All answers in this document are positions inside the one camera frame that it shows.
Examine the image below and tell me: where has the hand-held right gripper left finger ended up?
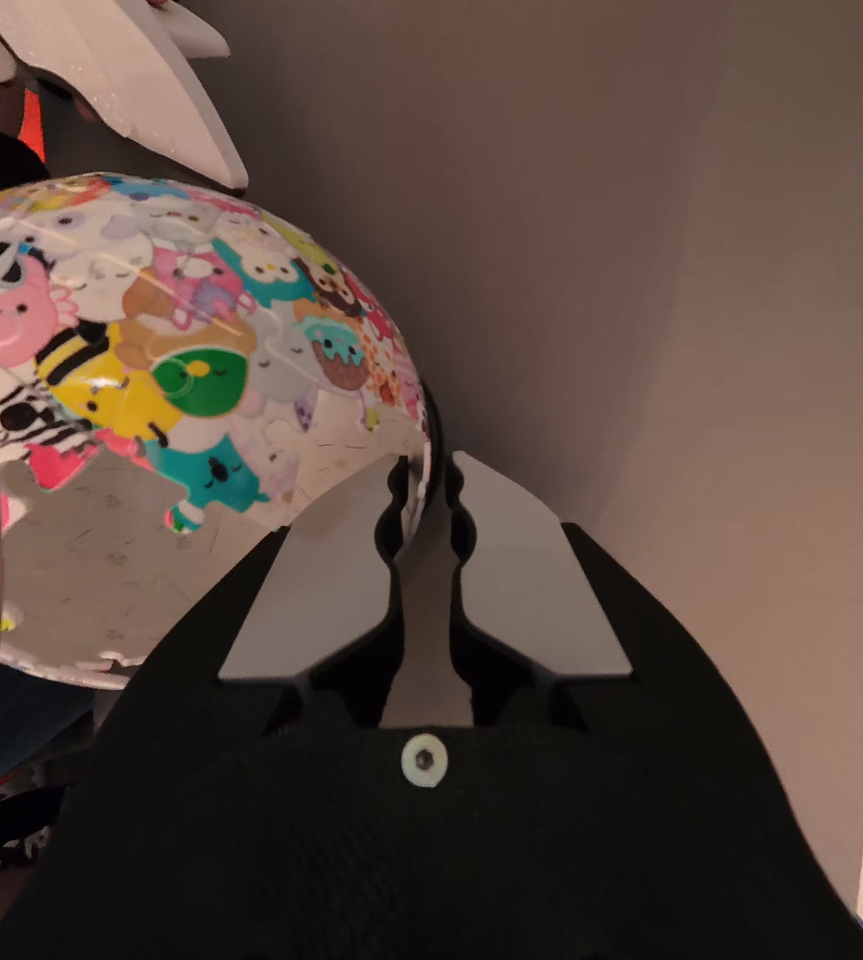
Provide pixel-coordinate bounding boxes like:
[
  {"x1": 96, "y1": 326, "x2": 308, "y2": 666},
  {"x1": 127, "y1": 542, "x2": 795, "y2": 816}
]
[{"x1": 217, "y1": 453, "x2": 412, "y2": 699}]

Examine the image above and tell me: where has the black ball stand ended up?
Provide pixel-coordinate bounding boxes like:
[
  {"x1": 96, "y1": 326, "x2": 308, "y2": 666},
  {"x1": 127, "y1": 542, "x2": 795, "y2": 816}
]
[{"x1": 420, "y1": 378, "x2": 449, "y2": 489}]

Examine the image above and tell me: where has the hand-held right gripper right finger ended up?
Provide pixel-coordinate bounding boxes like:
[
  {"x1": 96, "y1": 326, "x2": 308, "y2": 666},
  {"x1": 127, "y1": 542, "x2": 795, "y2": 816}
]
[{"x1": 442, "y1": 450, "x2": 635, "y2": 695}]

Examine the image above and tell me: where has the person's dark blue clothing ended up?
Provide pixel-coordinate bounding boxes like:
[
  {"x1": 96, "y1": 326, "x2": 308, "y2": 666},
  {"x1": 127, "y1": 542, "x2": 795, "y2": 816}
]
[{"x1": 0, "y1": 123, "x2": 99, "y2": 875}]

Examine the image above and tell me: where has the colourful puzzle ball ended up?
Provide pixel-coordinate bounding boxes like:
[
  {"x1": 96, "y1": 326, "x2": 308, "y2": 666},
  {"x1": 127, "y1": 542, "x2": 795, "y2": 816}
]
[{"x1": 0, "y1": 171, "x2": 434, "y2": 691}]

